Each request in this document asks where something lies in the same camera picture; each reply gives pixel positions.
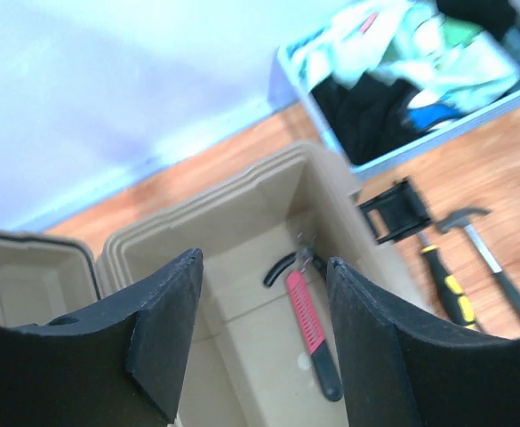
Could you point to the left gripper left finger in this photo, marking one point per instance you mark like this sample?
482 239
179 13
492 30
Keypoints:
118 362

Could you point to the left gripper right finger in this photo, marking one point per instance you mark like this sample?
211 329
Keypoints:
403 366

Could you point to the black yellow long screwdriver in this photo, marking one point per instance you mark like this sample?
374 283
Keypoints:
450 294

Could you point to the tan plastic tool box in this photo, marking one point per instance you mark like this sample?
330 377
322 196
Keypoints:
247 362

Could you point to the black handled claw hammer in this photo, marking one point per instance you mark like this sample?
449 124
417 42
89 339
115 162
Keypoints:
461 219

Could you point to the small black handled pliers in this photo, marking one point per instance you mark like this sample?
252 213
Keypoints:
305 256

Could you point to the black cloth in basket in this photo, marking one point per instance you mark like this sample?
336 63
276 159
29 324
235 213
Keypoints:
370 119

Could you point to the blue plastic basket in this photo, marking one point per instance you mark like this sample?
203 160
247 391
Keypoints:
437 119

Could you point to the green patterned cloth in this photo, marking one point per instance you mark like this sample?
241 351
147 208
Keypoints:
450 49

